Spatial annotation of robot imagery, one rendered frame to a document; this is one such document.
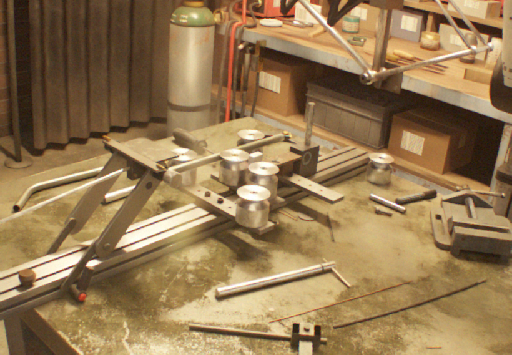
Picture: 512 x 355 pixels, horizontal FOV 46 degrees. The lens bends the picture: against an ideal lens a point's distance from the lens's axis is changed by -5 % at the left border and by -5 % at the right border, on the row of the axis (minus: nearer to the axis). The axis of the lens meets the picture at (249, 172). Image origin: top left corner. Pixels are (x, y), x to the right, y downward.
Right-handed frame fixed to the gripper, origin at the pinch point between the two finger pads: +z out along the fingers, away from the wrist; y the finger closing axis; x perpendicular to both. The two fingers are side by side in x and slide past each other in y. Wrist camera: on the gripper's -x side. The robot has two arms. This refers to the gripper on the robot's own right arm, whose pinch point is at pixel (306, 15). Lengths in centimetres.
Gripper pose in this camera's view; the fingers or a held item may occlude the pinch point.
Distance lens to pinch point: 103.6
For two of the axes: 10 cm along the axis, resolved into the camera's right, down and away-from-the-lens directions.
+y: 7.2, 3.3, -6.1
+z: -4.1, 9.1, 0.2
